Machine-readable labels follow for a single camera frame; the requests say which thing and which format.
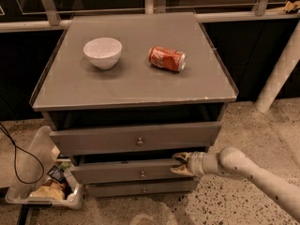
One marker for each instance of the metal railing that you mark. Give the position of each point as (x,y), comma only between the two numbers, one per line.
(38,15)

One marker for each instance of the white diagonal pole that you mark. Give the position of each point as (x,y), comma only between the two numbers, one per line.
(281,72)

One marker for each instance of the grey top drawer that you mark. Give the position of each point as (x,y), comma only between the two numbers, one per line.
(106,140)

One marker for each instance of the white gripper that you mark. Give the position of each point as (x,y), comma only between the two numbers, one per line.
(195,163)

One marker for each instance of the crumpled brown paper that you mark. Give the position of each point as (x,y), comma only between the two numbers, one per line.
(292,7)

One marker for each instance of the grey drawer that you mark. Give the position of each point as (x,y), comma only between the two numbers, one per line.
(125,171)
(141,187)
(106,140)

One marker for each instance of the dark snack packet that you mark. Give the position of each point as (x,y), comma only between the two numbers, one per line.
(56,174)

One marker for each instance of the grey drawer cabinet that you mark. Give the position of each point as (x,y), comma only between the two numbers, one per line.
(74,94)

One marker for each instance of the grey bottom drawer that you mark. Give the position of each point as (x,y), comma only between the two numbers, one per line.
(141,187)

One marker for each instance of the red soda can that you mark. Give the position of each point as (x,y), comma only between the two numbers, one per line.
(170,59)

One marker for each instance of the yellow chip bag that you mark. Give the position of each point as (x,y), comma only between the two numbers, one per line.
(50,189)

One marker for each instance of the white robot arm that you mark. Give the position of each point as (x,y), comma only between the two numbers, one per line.
(232,163)

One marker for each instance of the clear plastic bin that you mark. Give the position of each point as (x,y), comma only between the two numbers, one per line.
(32,166)

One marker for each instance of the white ceramic bowl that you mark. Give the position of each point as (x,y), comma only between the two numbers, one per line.
(103,52)

